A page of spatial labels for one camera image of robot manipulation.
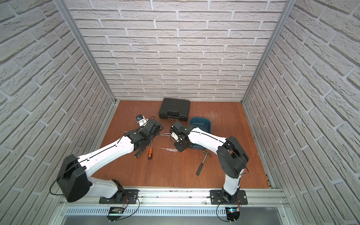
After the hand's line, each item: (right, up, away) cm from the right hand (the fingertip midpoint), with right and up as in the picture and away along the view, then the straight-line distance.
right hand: (183, 146), depth 88 cm
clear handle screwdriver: (-9, -3, +3) cm, 10 cm away
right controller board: (+26, -30, -17) cm, 43 cm away
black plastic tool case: (-6, +25, +23) cm, 34 cm away
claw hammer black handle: (+11, -12, -4) cm, 17 cm away
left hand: (-16, +13, -4) cm, 22 cm away
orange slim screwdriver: (-21, -4, 0) cm, 21 cm away
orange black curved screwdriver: (-11, +6, +10) cm, 16 cm away
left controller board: (-34, -29, -18) cm, 48 cm away
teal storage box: (+16, +14, +16) cm, 27 cm away
